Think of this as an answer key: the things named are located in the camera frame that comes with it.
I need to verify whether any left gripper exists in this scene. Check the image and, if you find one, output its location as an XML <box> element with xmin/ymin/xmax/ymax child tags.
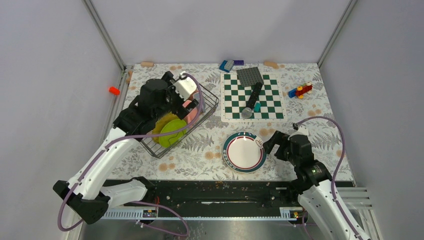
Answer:
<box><xmin>153</xmin><ymin>72</ymin><xmax>199</xmax><ymax>121</ymax></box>

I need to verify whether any white plate green red rim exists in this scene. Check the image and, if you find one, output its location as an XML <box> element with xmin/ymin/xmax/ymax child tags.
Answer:
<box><xmin>221</xmin><ymin>131</ymin><xmax>267</xmax><ymax>174</ymax></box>

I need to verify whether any lime green plate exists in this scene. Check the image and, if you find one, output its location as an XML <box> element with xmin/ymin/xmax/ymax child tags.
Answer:
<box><xmin>158</xmin><ymin>119</ymin><xmax>188</xmax><ymax>149</ymax></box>

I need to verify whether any woven bamboo tray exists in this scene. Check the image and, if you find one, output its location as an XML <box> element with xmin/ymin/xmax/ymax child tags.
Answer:
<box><xmin>151</xmin><ymin>113</ymin><xmax>186</xmax><ymax>148</ymax></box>

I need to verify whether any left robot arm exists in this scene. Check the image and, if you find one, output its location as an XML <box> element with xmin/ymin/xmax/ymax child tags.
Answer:
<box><xmin>53</xmin><ymin>71</ymin><xmax>204</xmax><ymax>225</ymax></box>

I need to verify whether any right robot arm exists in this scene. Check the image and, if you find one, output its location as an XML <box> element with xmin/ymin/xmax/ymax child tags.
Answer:
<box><xmin>262</xmin><ymin>130</ymin><xmax>370</xmax><ymax>240</ymax></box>

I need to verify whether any pink ceramic mug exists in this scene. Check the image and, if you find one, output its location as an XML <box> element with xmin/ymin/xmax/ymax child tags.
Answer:
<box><xmin>183</xmin><ymin>99</ymin><xmax>198</xmax><ymax>124</ymax></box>

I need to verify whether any grey dotted mug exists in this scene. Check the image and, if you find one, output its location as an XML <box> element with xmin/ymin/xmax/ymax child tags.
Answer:
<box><xmin>193</xmin><ymin>92</ymin><xmax>206</xmax><ymax>113</ymax></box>

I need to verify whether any teal rectangular block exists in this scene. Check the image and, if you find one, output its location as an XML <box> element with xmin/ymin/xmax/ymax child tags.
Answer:
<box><xmin>253</xmin><ymin>102</ymin><xmax>261</xmax><ymax>113</ymax></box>

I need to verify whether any tan wooden block left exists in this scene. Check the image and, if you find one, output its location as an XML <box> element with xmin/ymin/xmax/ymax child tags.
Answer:
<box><xmin>140</xmin><ymin>61</ymin><xmax>155</xmax><ymax>68</ymax></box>

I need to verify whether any green white chessboard mat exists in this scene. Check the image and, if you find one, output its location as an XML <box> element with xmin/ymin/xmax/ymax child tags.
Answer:
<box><xmin>220</xmin><ymin>71</ymin><xmax>287</xmax><ymax>123</ymax></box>

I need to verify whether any tan block at edge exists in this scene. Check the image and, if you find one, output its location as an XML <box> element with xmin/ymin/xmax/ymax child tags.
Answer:
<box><xmin>125</xmin><ymin>70</ymin><xmax>133</xmax><ymax>84</ymax></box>

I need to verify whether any colourful toy brick vehicle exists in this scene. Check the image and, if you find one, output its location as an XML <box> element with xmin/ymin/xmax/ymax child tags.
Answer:
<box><xmin>287</xmin><ymin>81</ymin><xmax>313</xmax><ymax>99</ymax></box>

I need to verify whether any blue grey toy brick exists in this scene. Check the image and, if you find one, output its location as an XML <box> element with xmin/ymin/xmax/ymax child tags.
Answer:
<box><xmin>219</xmin><ymin>60</ymin><xmax>234</xmax><ymax>73</ymax></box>

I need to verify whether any grey studded building plate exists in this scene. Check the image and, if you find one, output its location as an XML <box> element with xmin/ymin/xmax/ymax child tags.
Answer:
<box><xmin>236</xmin><ymin>67</ymin><xmax>264</xmax><ymax>88</ymax></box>

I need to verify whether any purple toy brick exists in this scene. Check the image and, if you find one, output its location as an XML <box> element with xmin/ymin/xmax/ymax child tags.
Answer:
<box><xmin>233</xmin><ymin>60</ymin><xmax>245</xmax><ymax>66</ymax></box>

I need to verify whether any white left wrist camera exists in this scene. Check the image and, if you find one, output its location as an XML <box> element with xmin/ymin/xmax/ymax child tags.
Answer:
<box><xmin>173</xmin><ymin>71</ymin><xmax>198</xmax><ymax>100</ymax></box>

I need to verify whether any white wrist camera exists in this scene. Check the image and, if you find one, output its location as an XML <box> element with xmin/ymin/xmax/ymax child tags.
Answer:
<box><xmin>291</xmin><ymin>123</ymin><xmax>309</xmax><ymax>136</ymax></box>
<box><xmin>173</xmin><ymin>71</ymin><xmax>198</xmax><ymax>100</ymax></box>

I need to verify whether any black wire dish rack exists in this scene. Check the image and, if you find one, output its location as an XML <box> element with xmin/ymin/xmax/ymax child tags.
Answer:
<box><xmin>140</xmin><ymin>84</ymin><xmax>219</xmax><ymax>159</ymax></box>

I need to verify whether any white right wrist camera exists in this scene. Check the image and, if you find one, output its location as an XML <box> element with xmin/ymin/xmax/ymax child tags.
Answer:
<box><xmin>291</xmin><ymin>123</ymin><xmax>309</xmax><ymax>136</ymax></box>

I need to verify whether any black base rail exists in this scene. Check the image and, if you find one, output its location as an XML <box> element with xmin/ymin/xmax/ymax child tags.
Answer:
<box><xmin>120</xmin><ymin>180</ymin><xmax>353</xmax><ymax>221</ymax></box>

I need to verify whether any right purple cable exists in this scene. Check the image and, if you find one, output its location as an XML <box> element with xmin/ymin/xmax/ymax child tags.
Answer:
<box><xmin>293</xmin><ymin>116</ymin><xmax>367</xmax><ymax>240</ymax></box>

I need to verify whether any purple cable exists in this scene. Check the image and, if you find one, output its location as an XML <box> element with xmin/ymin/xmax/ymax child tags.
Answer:
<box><xmin>293</xmin><ymin>116</ymin><xmax>367</xmax><ymax>240</ymax></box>
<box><xmin>57</xmin><ymin>72</ymin><xmax>206</xmax><ymax>237</ymax></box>

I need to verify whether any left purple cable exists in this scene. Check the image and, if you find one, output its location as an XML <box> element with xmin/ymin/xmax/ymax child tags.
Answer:
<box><xmin>57</xmin><ymin>72</ymin><xmax>206</xmax><ymax>237</ymax></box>

